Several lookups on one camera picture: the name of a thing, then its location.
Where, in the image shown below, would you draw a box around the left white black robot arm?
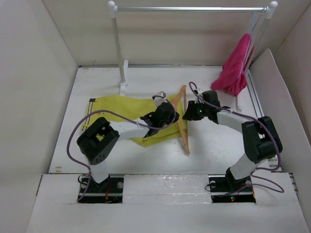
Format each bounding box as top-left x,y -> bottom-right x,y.
77,102 -> 179,193

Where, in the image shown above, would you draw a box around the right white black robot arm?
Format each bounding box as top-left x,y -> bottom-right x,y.
183,89 -> 283,191

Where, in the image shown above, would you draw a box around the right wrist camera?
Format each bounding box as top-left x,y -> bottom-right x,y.
194,88 -> 203,96

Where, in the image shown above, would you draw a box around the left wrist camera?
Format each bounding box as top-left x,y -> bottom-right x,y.
152,91 -> 166,106

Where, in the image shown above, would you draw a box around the pink hanging garment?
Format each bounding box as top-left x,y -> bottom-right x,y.
211,33 -> 251,97

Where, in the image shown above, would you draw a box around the yellow-green trousers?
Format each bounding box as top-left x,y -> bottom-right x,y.
81,95 -> 184,147

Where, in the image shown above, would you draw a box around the blue hanger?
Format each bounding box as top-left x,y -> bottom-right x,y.
239,6 -> 269,78

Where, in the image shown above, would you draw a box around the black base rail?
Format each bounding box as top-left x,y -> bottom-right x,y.
77,175 -> 256,204

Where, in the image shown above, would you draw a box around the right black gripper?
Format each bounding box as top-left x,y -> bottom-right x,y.
182,100 -> 209,121

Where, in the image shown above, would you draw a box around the wooden clothes hanger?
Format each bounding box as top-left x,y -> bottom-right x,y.
171,85 -> 190,156

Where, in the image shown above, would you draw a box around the white metal clothes rack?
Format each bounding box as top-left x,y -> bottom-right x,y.
107,0 -> 278,96

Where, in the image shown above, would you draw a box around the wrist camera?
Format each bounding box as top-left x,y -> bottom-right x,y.
194,88 -> 203,96
152,91 -> 166,106

